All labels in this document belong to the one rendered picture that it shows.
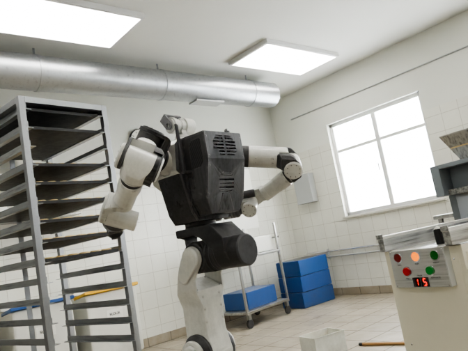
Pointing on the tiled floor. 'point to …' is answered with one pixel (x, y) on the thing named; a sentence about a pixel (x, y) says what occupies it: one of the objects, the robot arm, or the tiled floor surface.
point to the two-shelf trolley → (254, 285)
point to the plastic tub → (324, 340)
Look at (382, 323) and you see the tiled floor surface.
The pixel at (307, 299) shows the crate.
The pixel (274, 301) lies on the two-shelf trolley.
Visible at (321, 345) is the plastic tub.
